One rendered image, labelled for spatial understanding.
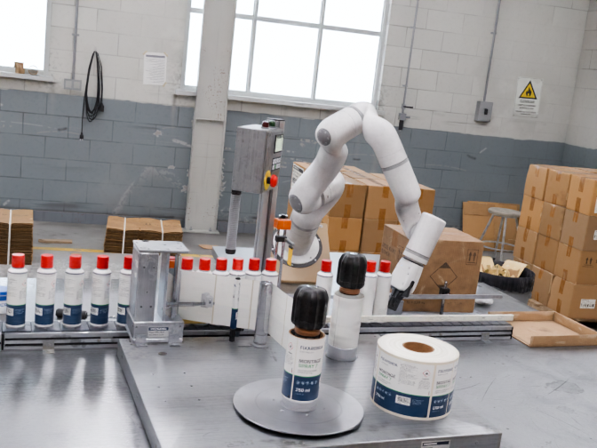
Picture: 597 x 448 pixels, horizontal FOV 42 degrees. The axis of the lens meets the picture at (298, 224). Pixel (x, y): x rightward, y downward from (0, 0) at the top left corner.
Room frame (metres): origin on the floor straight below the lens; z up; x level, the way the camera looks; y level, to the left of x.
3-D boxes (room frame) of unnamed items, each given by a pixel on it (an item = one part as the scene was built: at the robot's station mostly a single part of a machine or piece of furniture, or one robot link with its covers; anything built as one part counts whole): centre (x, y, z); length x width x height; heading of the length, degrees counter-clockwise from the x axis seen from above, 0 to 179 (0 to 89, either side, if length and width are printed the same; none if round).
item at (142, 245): (2.11, 0.37, 1.14); 0.14 x 0.11 x 0.01; 112
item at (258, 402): (1.73, -0.05, 0.89); 0.31 x 0.31 x 0.01
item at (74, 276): (2.12, 0.61, 0.98); 0.05 x 0.05 x 0.20
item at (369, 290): (2.46, -0.25, 0.98); 0.05 x 0.05 x 0.20
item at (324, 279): (2.40, -0.10, 0.98); 0.05 x 0.05 x 0.20
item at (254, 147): (2.39, 0.14, 1.38); 0.17 x 0.10 x 0.19; 167
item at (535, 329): (2.72, -0.91, 0.85); 0.30 x 0.26 x 0.04; 112
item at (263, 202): (2.47, 0.11, 1.16); 0.04 x 0.04 x 0.67; 22
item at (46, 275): (2.09, 0.68, 0.98); 0.05 x 0.05 x 0.20
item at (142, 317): (2.11, 0.37, 1.01); 0.14 x 0.13 x 0.26; 112
